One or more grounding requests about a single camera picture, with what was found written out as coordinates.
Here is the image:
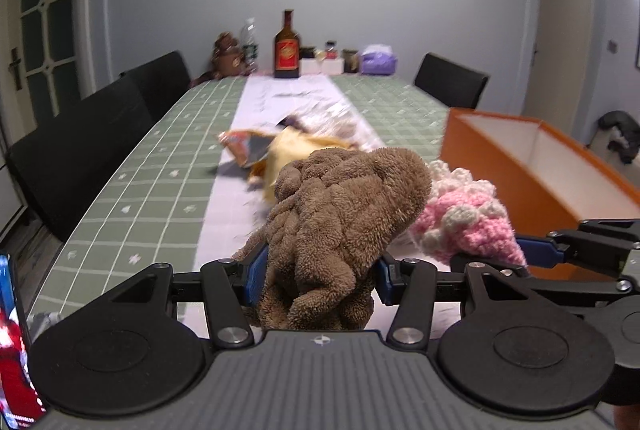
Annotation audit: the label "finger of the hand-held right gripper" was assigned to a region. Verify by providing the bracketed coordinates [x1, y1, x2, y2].
[514, 218, 640, 269]
[449, 255, 640, 295]

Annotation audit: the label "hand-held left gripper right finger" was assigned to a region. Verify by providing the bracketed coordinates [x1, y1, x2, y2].
[376, 255, 533, 345]

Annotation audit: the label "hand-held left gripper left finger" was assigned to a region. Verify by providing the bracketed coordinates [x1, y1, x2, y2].
[106, 246, 271, 347]

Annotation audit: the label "brown fluffy towel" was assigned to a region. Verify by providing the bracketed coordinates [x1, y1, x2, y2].
[231, 147, 433, 331]

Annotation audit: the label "pink white crochet piece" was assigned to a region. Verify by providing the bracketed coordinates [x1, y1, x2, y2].
[400, 160, 528, 268]

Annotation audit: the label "orange cardboard box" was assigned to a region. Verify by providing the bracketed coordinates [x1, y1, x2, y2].
[440, 107, 640, 281]

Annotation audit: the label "clear plastic bag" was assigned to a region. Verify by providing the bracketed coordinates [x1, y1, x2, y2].
[280, 102, 362, 142]

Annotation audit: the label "white printed table runner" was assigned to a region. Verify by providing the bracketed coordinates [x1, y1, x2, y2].
[192, 75, 466, 341]

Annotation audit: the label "yellow snack bag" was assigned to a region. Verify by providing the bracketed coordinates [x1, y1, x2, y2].
[247, 130, 358, 203]

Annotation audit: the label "dark clothes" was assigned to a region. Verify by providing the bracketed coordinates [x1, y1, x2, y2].
[598, 111, 640, 165]

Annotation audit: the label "black chair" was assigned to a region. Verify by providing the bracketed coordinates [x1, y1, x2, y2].
[120, 51, 193, 123]
[5, 77, 153, 243]
[414, 52, 490, 110]

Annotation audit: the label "beige door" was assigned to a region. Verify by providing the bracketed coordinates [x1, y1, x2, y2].
[530, 0, 594, 143]

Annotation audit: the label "purple tissue pack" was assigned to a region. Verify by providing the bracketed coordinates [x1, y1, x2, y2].
[360, 44, 399, 76]

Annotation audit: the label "white box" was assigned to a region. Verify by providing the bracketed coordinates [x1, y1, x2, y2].
[300, 57, 345, 76]

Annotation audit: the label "brown teddy bear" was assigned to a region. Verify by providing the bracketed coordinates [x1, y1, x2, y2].
[192, 31, 251, 86]

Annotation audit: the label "brown liquor bottle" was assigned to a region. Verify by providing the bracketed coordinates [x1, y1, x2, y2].
[273, 9, 301, 79]

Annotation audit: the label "clear plastic water bottle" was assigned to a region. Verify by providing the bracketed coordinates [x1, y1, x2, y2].
[242, 18, 259, 73]

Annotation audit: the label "glazed door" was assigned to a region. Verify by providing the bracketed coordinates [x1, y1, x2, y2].
[0, 0, 82, 116]

